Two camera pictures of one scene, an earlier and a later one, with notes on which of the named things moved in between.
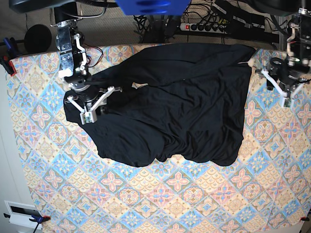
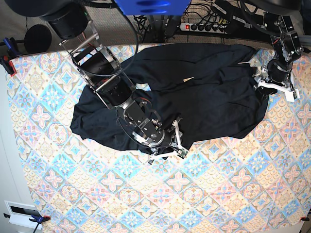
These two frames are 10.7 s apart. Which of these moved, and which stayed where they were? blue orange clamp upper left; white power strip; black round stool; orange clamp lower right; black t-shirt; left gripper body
Moved: left gripper body; black t-shirt
Stayed: blue orange clamp upper left; white power strip; orange clamp lower right; black round stool
